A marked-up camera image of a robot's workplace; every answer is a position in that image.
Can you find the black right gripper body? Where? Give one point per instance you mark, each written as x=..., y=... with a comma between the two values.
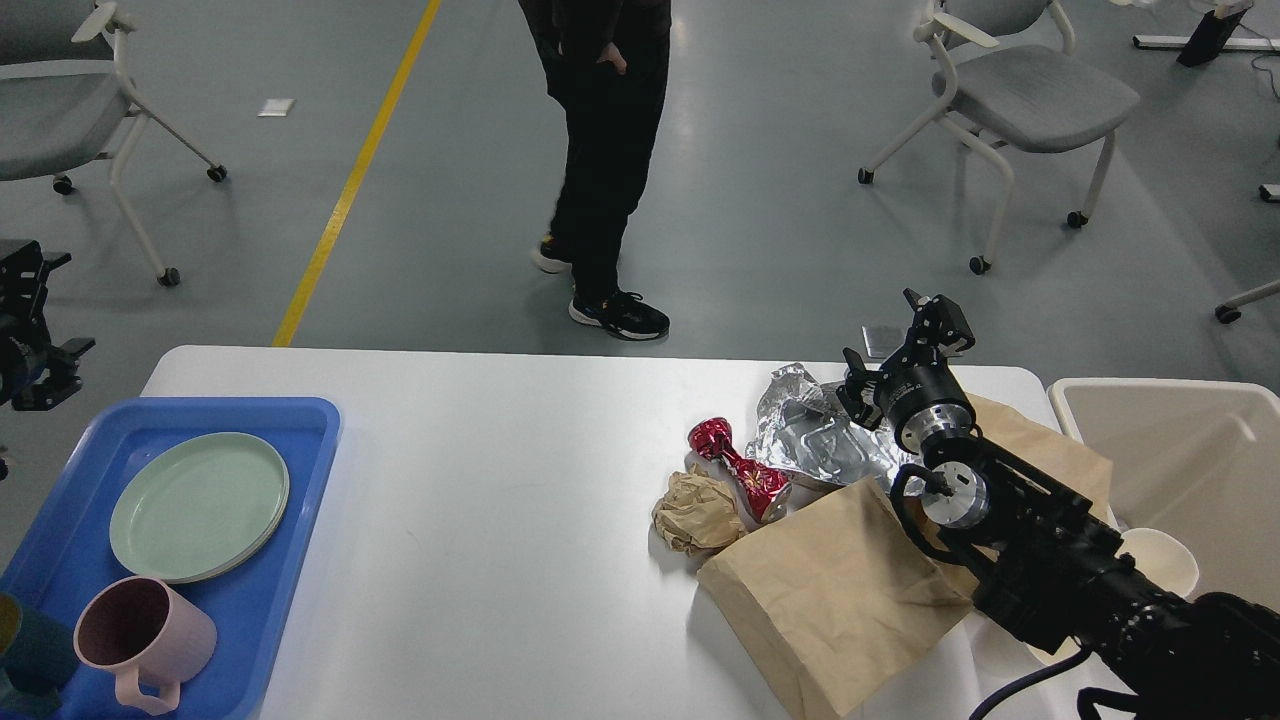
x=924, y=402

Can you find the crumpled brown paper ball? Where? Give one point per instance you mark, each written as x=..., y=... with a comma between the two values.
x=698, y=514

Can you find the white paper cup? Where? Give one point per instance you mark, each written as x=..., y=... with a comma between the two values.
x=1163, y=559

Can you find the pink mug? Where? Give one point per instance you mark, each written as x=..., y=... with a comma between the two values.
x=148, y=638

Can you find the desk foot top right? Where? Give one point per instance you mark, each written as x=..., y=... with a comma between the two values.
x=1220, y=30

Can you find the green plate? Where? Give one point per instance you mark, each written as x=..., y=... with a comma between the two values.
x=201, y=508

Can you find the red foil wrapper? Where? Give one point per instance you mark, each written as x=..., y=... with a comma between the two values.
x=765, y=489

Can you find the blue plastic tray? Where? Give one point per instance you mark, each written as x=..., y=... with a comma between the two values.
x=65, y=558

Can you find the front brown paper bag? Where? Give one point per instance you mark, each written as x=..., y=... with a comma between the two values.
x=834, y=601

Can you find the grey chair left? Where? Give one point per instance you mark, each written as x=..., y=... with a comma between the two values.
x=59, y=122

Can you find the brown paper bag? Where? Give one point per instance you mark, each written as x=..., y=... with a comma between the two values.
x=1040, y=450
x=834, y=601

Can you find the rear brown paper bag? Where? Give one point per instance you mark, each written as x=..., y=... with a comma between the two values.
x=1040, y=450

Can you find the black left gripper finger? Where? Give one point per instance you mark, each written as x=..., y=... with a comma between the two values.
x=62, y=379
x=25, y=270

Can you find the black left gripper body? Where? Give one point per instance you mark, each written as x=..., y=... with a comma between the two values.
x=20, y=356

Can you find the grey chair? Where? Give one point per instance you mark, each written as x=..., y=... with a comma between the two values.
x=1009, y=76
x=59, y=122

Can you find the grey chair right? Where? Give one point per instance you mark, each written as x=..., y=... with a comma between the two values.
x=1009, y=76

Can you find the crumpled aluminium foil tray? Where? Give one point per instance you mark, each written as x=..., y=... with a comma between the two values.
x=803, y=430

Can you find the metal floor socket plate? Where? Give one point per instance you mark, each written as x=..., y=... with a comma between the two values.
x=882, y=341

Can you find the chair leg right edge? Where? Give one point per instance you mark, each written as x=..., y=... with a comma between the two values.
x=1231, y=310

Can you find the person in black trousers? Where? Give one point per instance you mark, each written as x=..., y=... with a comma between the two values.
x=607, y=64

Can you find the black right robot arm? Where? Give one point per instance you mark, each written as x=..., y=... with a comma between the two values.
x=1047, y=570

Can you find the beige plastic bin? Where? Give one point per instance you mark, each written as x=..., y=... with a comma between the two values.
x=1198, y=460

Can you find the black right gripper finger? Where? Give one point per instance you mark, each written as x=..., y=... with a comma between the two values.
x=858, y=393
x=938, y=331

